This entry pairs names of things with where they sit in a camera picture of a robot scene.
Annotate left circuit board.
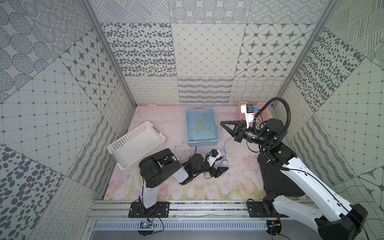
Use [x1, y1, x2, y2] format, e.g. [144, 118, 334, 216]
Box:
[140, 221, 152, 229]

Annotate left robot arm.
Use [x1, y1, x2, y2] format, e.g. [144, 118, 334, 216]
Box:
[139, 149, 229, 210]

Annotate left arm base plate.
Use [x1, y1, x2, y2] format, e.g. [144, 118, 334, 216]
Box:
[129, 202, 170, 218]

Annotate yellow cable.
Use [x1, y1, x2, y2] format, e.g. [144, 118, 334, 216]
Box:
[193, 113, 217, 137]

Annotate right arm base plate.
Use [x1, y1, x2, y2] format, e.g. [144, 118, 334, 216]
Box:
[246, 200, 278, 218]

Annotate aluminium rail frame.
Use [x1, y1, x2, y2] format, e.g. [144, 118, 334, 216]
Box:
[85, 199, 301, 221]

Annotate circuit board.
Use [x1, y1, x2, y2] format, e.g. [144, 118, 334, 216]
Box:
[140, 221, 152, 229]
[267, 220, 282, 236]

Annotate white perforated basket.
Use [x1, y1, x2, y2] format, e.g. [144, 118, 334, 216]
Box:
[108, 121, 165, 172]

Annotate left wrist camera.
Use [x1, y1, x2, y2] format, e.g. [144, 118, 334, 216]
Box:
[206, 149, 223, 167]

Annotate right circuit board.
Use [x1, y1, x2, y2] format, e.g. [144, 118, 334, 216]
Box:
[267, 220, 282, 236]

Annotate blue cable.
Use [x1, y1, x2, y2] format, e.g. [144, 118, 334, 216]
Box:
[217, 119, 238, 167]

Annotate blue perforated basket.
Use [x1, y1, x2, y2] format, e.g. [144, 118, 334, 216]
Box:
[186, 108, 220, 148]

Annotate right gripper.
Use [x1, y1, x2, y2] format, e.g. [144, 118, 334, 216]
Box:
[221, 119, 273, 149]

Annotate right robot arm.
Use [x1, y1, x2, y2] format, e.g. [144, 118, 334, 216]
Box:
[220, 117, 368, 240]

